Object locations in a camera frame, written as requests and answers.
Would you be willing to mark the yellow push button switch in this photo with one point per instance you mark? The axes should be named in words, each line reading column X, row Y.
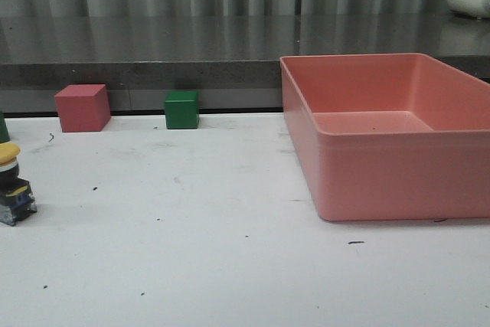
column 17, row 197

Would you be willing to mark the small green cube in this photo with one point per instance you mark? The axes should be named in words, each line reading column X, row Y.
column 182, row 109

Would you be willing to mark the grey stone counter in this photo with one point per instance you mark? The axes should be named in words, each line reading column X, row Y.
column 232, row 61

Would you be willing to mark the pink plastic bin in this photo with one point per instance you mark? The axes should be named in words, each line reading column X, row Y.
column 388, row 136

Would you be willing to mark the pink cube block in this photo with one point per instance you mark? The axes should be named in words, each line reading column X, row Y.
column 83, row 107

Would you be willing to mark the large green cube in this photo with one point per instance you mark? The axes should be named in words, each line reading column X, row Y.
column 4, row 134

